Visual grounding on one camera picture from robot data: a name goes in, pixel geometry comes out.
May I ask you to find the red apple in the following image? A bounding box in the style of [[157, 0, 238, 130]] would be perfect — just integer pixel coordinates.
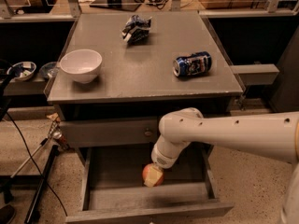
[[142, 162, 165, 188]]

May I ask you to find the grey side shelf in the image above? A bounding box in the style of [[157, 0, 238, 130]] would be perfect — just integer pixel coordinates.
[[231, 63, 279, 86]]

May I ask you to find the blue soda can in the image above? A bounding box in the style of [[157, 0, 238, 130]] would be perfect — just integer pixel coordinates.
[[173, 51, 212, 77]]

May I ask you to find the crumpled blue chip bag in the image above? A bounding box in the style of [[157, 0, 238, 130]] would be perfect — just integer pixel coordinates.
[[121, 15, 151, 44]]

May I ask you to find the black monitor stand base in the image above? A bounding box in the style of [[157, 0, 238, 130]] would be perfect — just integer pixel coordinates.
[[90, 0, 140, 12]]

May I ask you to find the small bowl with items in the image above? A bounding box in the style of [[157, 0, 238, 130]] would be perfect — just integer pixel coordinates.
[[7, 62, 36, 81]]

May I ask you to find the black floor stand leg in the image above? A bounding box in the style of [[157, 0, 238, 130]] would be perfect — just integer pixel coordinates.
[[24, 145, 58, 224]]

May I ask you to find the closed top drawer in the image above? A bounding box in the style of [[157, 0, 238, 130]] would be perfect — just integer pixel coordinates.
[[60, 117, 160, 147]]

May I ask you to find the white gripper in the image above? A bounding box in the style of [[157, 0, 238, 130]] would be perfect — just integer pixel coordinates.
[[143, 145, 181, 189]]

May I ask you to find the white ceramic bowl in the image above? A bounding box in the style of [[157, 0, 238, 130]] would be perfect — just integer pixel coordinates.
[[60, 49, 103, 84]]

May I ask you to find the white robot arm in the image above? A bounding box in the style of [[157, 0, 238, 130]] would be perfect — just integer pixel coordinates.
[[142, 108, 299, 224]]

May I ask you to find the black cable on floor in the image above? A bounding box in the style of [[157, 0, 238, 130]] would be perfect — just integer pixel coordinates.
[[0, 107, 68, 217]]

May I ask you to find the dark small bowl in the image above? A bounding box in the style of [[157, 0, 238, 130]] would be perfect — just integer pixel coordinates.
[[39, 62, 59, 80]]

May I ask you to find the grey wooden drawer cabinet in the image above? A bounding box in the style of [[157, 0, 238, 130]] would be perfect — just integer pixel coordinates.
[[43, 10, 244, 224]]

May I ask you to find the open middle drawer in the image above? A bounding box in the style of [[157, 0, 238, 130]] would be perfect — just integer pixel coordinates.
[[66, 144, 234, 224]]

